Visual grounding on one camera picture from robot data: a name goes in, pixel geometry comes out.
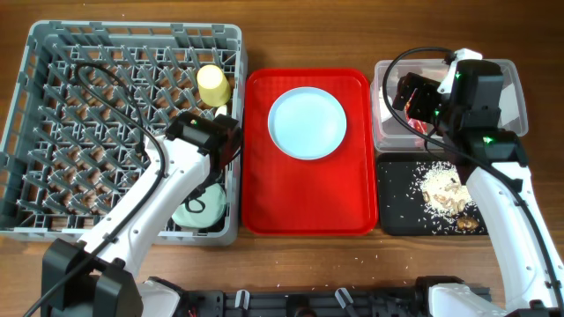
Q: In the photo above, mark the mint green food bowl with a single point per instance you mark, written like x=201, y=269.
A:
x=204, y=211

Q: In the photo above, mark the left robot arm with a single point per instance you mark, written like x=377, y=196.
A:
x=95, y=275

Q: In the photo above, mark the clear plastic bin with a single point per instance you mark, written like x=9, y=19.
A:
x=390, y=136

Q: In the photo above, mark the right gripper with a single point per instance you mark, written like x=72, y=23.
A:
x=426, y=90

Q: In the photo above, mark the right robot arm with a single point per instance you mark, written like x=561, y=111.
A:
x=464, y=108

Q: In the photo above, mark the grey dishwasher rack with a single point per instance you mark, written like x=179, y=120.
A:
x=68, y=150

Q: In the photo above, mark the white napkin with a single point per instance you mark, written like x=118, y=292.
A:
x=391, y=89

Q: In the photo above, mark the red snack wrapper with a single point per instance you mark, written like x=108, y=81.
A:
x=420, y=126

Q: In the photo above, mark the yellow plastic cup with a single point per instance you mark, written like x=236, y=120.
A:
x=213, y=86

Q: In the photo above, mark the white plastic spoon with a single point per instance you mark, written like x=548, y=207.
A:
x=222, y=110

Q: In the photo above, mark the light blue plate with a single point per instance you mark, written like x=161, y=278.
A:
x=307, y=123

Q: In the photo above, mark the black waste tray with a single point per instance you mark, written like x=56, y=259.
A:
x=394, y=173

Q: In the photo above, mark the red plastic tray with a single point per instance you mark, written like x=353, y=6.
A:
x=335, y=195

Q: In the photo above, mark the rice and food scraps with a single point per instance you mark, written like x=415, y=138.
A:
x=445, y=204

